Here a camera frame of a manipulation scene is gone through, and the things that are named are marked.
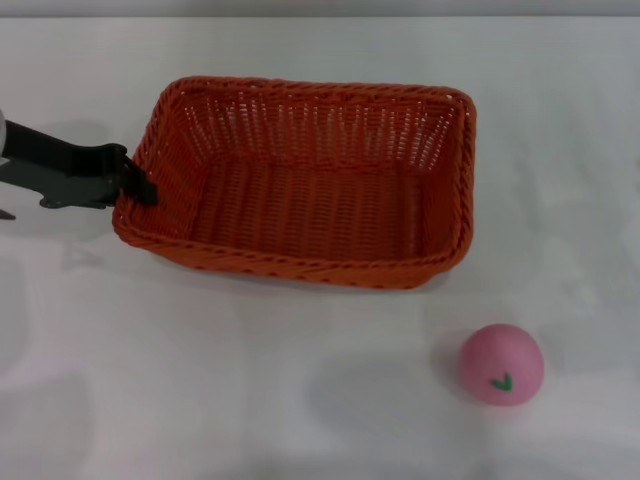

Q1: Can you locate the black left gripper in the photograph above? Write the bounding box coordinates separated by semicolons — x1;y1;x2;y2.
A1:
0;118;159;211

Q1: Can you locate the orange woven plastic basket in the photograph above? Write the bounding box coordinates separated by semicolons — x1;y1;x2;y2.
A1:
112;75;478;291

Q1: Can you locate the pink peach toy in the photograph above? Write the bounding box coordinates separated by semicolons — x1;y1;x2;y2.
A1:
459;323;545;407

